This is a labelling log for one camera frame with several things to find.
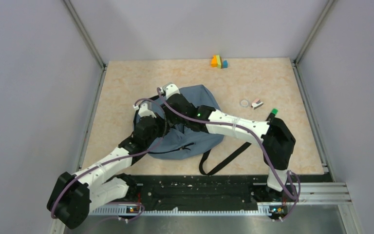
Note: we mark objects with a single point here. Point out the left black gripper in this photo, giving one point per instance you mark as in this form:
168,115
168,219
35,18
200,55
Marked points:
161,123

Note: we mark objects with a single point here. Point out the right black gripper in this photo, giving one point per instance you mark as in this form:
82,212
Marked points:
171,119

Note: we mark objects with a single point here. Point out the blue-grey student backpack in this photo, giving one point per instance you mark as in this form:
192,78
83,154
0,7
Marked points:
181,142

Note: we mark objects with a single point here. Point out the green and black highlighter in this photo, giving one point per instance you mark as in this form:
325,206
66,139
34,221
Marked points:
272,115

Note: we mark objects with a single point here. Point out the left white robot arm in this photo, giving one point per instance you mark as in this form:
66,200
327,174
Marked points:
93,177

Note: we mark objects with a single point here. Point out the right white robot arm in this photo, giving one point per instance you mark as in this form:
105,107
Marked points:
273,136

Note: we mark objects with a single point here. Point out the colourful sticky note stack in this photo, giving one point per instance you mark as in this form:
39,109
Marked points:
218,62

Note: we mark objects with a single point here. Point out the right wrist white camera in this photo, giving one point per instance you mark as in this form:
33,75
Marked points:
168,90

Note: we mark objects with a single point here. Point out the wrist white camera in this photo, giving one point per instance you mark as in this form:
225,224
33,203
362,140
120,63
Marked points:
168,90
144,109

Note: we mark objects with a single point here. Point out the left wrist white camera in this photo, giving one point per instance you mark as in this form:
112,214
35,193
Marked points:
144,109

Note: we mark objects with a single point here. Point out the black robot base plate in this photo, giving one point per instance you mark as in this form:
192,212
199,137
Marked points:
200,193

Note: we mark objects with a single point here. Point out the aluminium frame rail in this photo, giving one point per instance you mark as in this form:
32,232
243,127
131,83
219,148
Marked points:
307,193

